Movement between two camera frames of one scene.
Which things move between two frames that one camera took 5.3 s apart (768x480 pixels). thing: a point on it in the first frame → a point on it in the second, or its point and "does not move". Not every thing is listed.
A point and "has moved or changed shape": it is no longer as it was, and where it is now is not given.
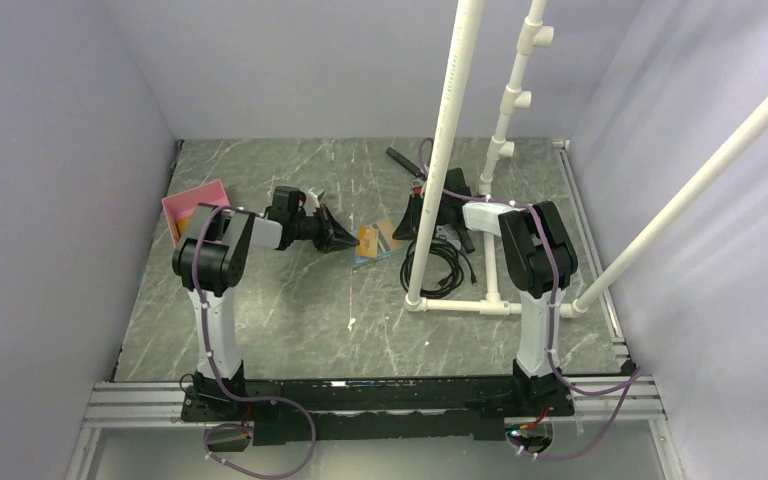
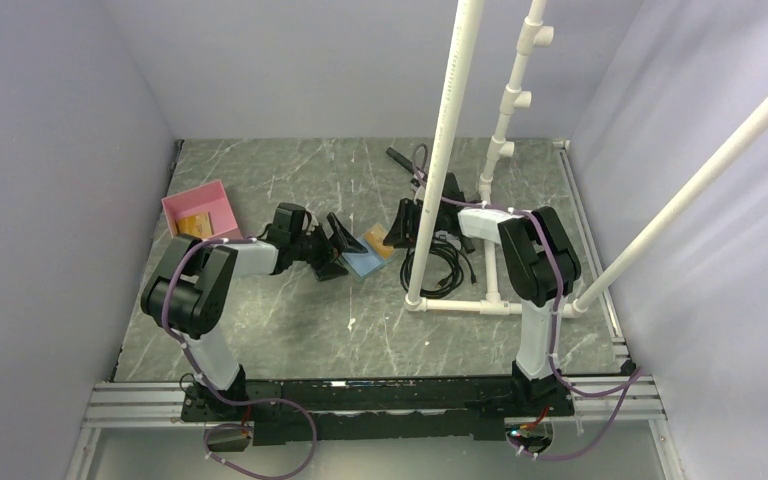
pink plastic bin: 179,208 does not move
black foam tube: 421,174 does not move
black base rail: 355,411 does not move
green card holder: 374,240 has moved or changed shape
